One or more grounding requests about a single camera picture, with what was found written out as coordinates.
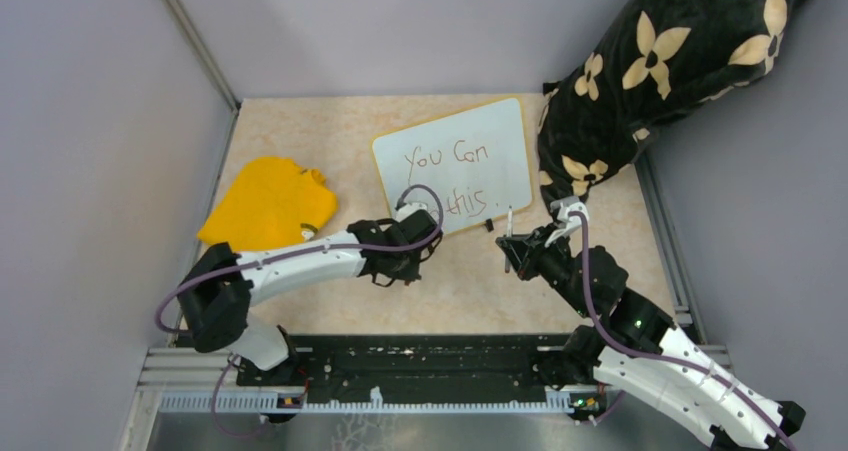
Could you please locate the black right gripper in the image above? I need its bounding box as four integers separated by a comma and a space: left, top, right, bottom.
498, 220, 594, 318

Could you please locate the yellow framed whiteboard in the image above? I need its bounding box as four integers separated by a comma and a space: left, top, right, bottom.
371, 96, 533, 234

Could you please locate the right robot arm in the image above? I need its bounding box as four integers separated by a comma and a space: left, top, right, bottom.
496, 226, 806, 450

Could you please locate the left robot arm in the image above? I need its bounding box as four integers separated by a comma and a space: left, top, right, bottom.
176, 205, 443, 385

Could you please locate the yellow cloth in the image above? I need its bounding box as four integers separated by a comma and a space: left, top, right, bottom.
196, 156, 338, 252

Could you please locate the black floral pillow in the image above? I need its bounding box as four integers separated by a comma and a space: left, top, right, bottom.
536, 0, 808, 203

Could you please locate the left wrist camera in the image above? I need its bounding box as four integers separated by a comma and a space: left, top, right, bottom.
393, 201, 429, 222

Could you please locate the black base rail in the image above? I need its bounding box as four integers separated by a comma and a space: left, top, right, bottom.
138, 334, 619, 423

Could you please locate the aluminium corner post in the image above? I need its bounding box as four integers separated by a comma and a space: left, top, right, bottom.
161, 0, 241, 113

